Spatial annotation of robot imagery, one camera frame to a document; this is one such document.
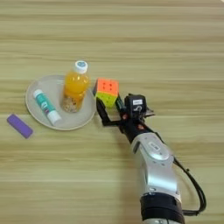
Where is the white teal glue stick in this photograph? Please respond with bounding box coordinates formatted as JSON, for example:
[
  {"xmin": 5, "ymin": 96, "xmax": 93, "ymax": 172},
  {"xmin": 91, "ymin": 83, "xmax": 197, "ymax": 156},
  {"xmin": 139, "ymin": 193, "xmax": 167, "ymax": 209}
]
[{"xmin": 32, "ymin": 88, "xmax": 62, "ymax": 127}]

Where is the colourful puzzle cube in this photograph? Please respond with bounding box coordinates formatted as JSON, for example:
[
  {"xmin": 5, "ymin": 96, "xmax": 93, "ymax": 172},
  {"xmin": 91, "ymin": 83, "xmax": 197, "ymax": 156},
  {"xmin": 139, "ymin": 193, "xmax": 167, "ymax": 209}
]
[{"xmin": 93, "ymin": 77, "xmax": 120, "ymax": 109}]

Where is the beige round plate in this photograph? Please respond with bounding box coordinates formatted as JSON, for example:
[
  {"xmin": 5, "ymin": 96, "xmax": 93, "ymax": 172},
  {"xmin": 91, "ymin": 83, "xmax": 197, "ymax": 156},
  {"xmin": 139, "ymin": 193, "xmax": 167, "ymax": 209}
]
[{"xmin": 24, "ymin": 74, "xmax": 97, "ymax": 131}]

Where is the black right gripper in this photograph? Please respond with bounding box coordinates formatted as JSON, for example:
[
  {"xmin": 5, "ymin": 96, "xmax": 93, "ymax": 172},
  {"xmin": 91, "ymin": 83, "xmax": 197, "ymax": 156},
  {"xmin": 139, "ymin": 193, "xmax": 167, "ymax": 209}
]
[{"xmin": 95, "ymin": 98, "xmax": 156, "ymax": 144}]

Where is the orange juice bottle white cap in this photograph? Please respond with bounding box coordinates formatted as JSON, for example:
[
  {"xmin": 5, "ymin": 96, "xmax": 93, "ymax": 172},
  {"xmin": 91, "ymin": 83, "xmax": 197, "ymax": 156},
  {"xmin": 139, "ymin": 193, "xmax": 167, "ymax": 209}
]
[{"xmin": 59, "ymin": 59, "xmax": 91, "ymax": 114}]

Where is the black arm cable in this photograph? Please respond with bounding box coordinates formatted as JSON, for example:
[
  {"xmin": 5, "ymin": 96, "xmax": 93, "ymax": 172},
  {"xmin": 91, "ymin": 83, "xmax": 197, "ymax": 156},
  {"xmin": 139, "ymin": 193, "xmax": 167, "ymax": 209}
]
[{"xmin": 157, "ymin": 132, "xmax": 207, "ymax": 217}]

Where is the purple rectangular block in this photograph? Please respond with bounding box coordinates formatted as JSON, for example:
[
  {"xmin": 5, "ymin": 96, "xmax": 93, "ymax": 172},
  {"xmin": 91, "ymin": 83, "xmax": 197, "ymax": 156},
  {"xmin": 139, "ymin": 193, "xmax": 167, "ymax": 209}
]
[{"xmin": 6, "ymin": 113, "xmax": 34, "ymax": 139}]

